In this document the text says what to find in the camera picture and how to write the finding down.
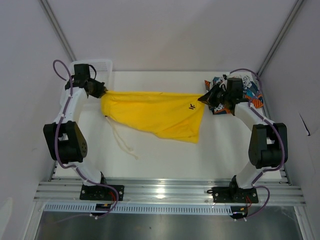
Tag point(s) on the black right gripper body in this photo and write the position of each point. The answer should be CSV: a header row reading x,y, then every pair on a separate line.
x,y
219,96

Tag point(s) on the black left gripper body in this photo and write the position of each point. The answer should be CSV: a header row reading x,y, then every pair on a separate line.
x,y
97,88

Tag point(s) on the colourful patterned shorts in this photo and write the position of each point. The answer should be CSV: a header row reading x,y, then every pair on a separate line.
x,y
250,87

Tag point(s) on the yellow shorts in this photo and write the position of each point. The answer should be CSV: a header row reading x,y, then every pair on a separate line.
x,y
167,115

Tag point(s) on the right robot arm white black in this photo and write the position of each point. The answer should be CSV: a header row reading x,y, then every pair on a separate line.
x,y
268,146

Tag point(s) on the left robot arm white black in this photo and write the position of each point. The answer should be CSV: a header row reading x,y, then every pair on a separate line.
x,y
65,141

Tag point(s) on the white plastic basket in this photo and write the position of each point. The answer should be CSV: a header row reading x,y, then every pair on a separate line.
x,y
100,66

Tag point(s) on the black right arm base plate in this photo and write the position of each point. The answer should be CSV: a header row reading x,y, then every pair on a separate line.
x,y
233,195

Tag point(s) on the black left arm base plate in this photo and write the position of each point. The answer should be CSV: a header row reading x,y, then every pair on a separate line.
x,y
97,193

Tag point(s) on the aluminium mounting rail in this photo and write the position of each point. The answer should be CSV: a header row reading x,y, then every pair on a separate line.
x,y
168,191

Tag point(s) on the slotted grey cable duct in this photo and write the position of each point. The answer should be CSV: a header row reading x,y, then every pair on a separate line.
x,y
133,208

